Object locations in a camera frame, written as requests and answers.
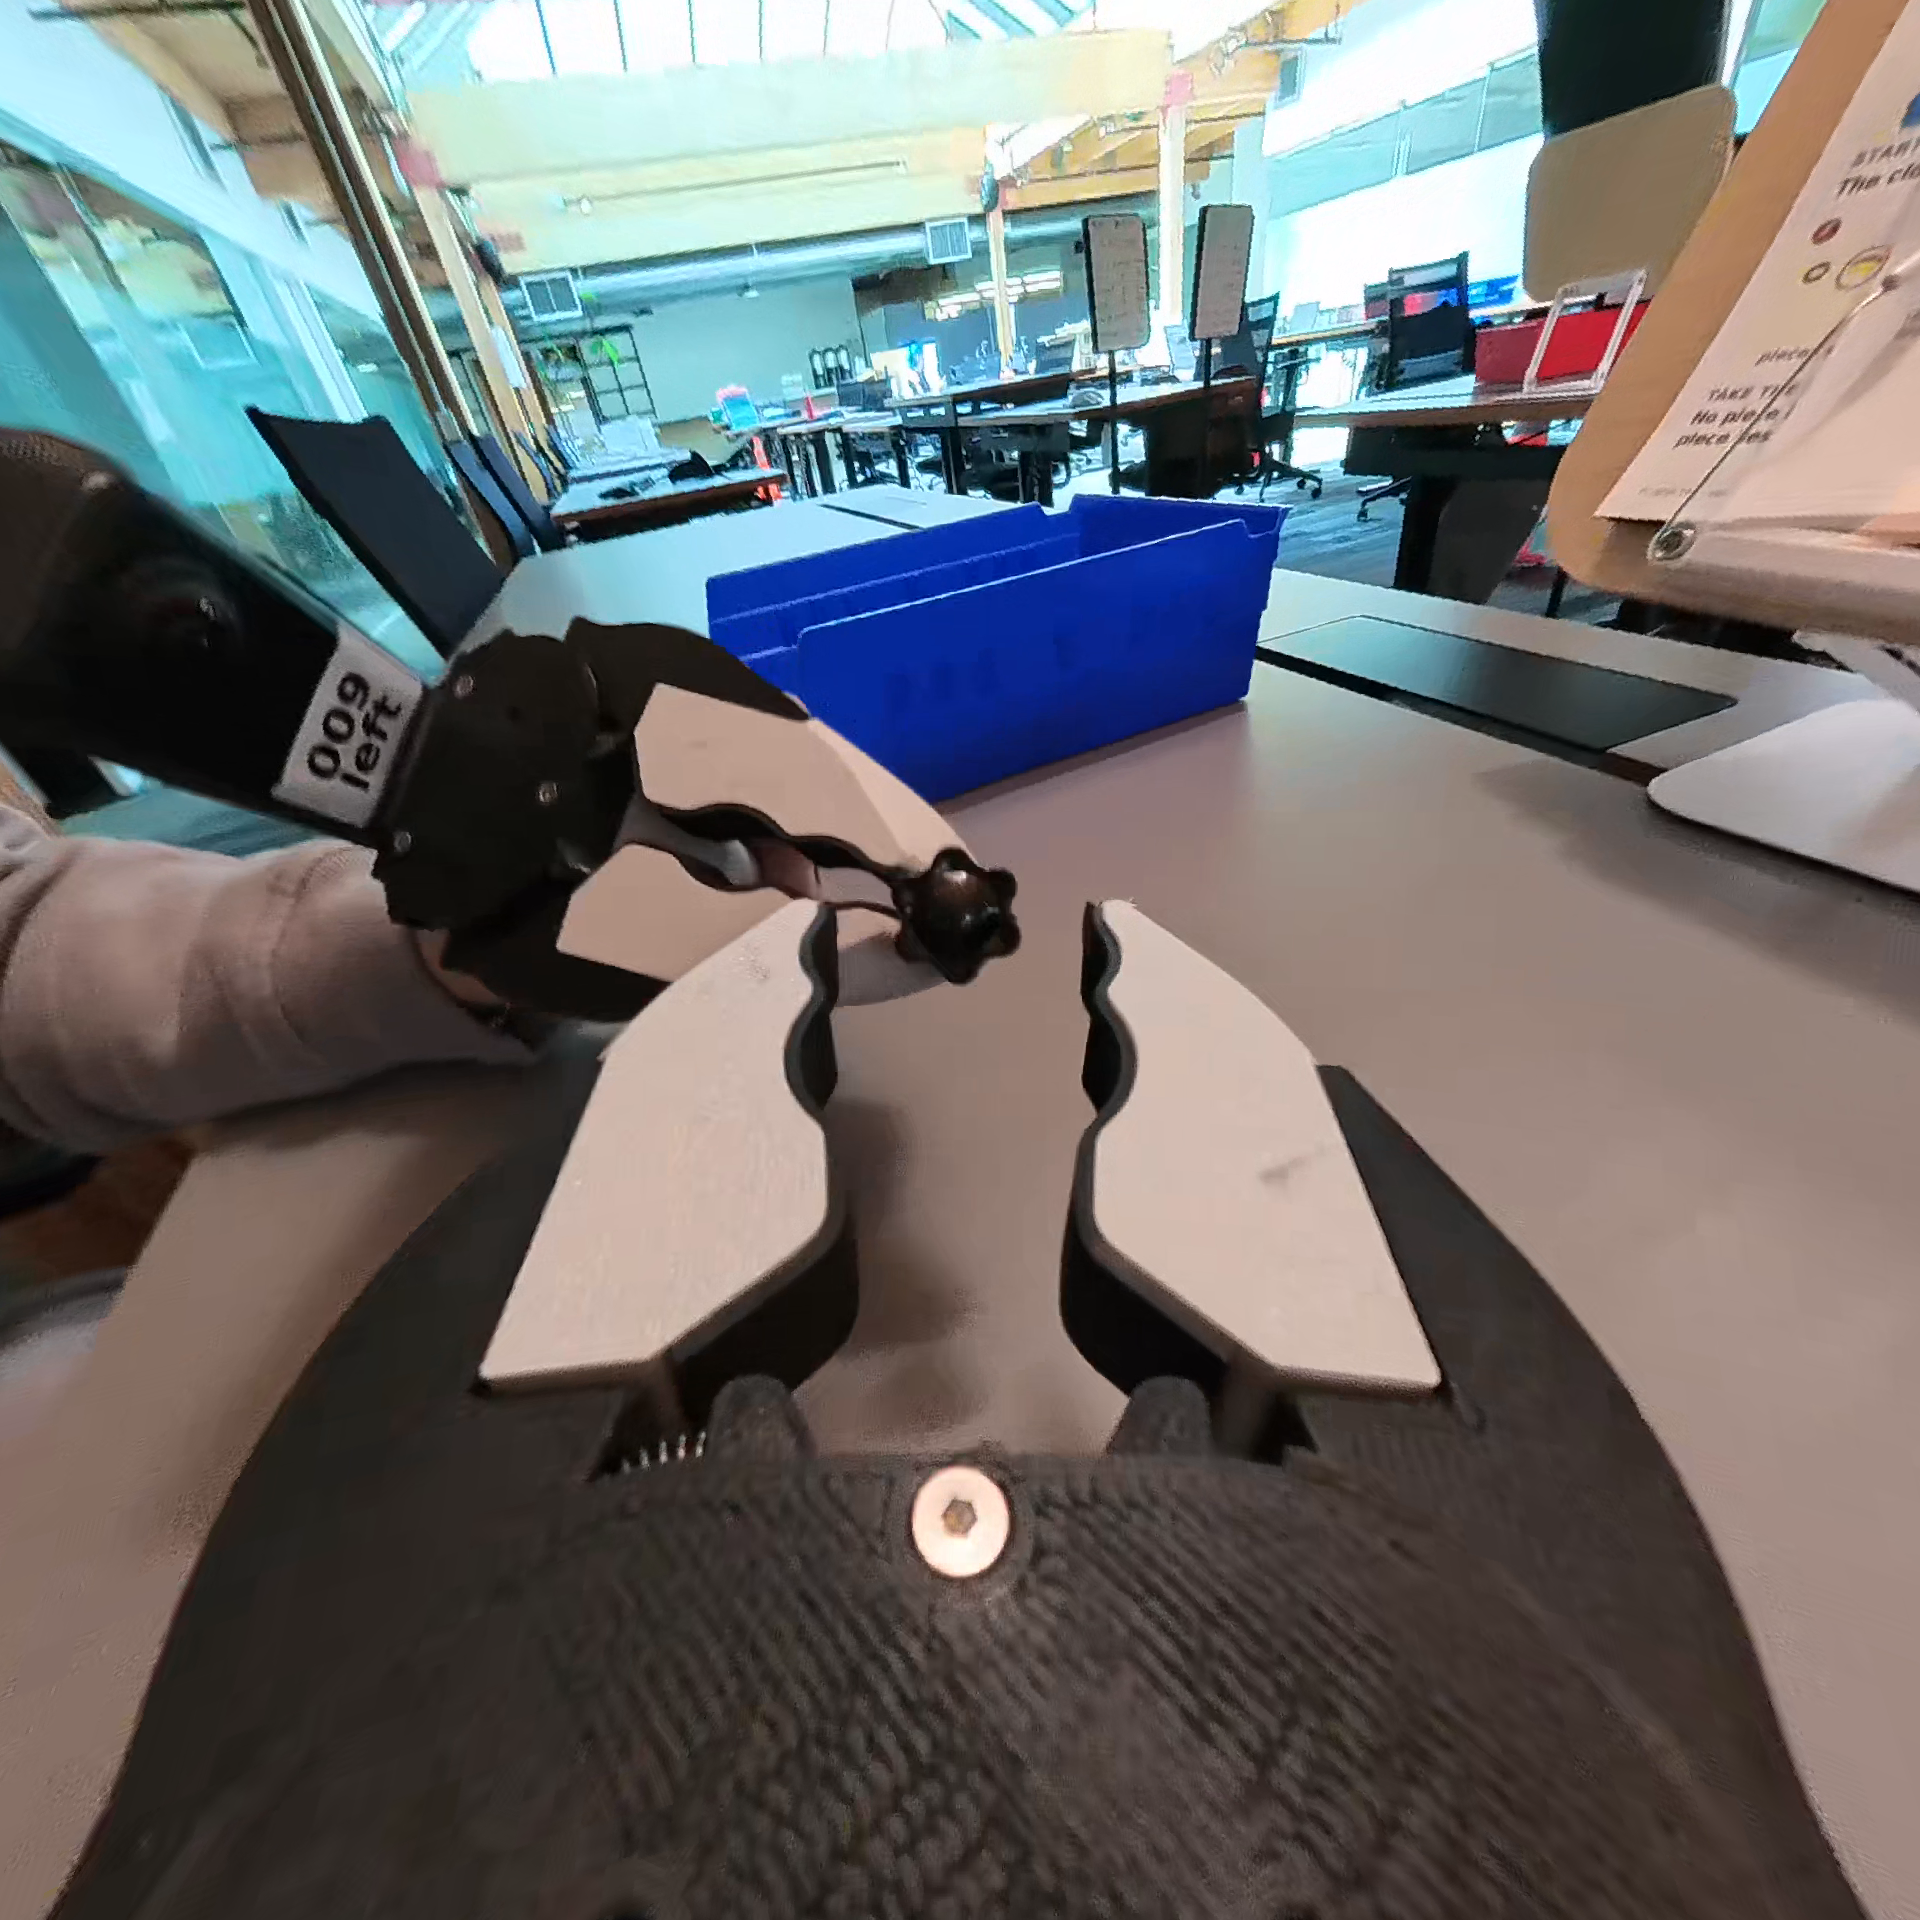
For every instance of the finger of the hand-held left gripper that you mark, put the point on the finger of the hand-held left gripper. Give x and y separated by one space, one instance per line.
764 774
677 916

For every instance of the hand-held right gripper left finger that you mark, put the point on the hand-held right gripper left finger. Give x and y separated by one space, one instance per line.
677 1170

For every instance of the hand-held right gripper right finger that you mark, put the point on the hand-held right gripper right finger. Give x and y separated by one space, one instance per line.
1245 1185

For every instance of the black knob bolt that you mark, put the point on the black knob bolt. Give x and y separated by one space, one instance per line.
960 908

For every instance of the person's left forearm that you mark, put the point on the person's left forearm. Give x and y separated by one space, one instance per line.
211 989

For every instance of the grey desk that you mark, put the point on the grey desk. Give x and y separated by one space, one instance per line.
1440 902

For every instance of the black desk mat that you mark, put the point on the black desk mat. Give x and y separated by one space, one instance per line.
1499 683

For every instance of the blue plastic bin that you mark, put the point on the blue plastic bin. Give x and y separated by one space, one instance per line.
989 644

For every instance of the black office chair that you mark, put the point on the black office chair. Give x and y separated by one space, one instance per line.
377 509

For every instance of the dark computer monitor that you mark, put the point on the dark computer monitor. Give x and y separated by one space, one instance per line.
1117 274

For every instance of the wooden document stand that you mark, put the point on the wooden document stand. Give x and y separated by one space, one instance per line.
1679 273

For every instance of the printed instruction sheet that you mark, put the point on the printed instruction sheet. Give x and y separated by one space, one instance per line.
1801 330

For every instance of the beige chair back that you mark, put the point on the beige chair back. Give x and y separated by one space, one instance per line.
1628 198

